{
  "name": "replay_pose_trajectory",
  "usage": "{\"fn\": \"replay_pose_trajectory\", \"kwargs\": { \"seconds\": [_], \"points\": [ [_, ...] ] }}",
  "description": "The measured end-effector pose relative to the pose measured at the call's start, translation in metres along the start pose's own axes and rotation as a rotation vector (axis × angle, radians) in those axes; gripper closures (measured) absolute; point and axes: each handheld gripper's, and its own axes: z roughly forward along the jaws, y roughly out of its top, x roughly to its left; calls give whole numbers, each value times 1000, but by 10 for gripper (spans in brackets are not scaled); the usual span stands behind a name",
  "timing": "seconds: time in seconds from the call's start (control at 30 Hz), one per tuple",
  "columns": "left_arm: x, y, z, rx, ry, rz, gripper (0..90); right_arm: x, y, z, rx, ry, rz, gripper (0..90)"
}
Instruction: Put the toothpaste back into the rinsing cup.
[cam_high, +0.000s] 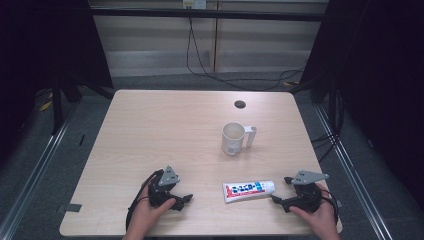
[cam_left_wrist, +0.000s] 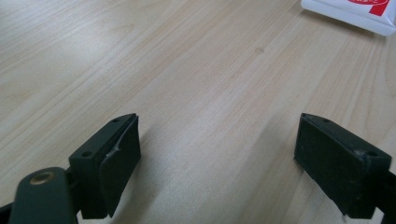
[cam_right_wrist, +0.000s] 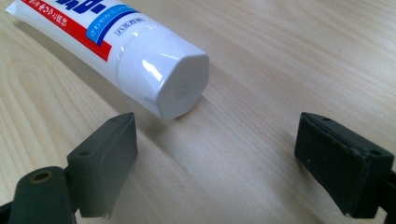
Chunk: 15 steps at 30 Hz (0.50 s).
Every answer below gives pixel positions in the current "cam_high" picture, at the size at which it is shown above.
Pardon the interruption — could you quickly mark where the white wall socket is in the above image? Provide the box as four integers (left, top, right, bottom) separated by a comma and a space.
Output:
182, 0, 208, 10

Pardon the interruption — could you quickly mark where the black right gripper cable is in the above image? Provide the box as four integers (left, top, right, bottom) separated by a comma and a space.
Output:
318, 185, 340, 225

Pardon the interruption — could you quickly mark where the long black wall cable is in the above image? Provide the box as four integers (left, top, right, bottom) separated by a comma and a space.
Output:
185, 16, 306, 92

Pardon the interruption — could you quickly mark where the white toothpaste tube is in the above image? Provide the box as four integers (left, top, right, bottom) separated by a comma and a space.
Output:
221, 180, 277, 205

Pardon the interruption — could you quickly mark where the white cup with handle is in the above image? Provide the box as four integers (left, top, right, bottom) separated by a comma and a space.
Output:
221, 121, 258, 157

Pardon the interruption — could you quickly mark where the black horizontal frame bar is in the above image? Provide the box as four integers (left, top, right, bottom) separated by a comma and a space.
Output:
89, 7, 330, 23

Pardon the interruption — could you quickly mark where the bundle of black floor cables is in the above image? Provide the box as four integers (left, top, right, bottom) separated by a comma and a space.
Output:
310, 88, 345, 164

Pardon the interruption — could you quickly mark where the black stand leg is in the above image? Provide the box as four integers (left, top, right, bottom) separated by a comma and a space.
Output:
50, 81, 65, 136

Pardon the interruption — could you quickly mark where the yellow tape piece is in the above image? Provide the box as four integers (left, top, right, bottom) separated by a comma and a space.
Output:
38, 99, 54, 113

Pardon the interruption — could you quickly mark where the metal floor rail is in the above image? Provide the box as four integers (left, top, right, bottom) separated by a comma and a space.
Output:
0, 101, 80, 240
314, 104, 393, 240

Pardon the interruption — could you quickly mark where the grey tape strip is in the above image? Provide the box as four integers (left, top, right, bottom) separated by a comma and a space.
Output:
55, 203, 83, 214

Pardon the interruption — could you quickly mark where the person's left hand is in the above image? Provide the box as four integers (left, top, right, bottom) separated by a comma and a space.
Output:
122, 175, 177, 240

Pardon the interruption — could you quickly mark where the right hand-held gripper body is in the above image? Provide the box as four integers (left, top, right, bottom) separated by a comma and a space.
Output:
290, 169, 330, 215

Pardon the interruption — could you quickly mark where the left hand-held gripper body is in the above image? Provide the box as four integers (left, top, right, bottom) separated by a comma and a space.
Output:
147, 165, 181, 209

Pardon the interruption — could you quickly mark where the black curtain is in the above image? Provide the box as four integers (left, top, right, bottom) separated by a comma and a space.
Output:
0, 0, 115, 168
300, 0, 424, 211

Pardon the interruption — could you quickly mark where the person's right hand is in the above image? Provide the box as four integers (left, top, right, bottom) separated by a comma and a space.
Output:
288, 183, 342, 240

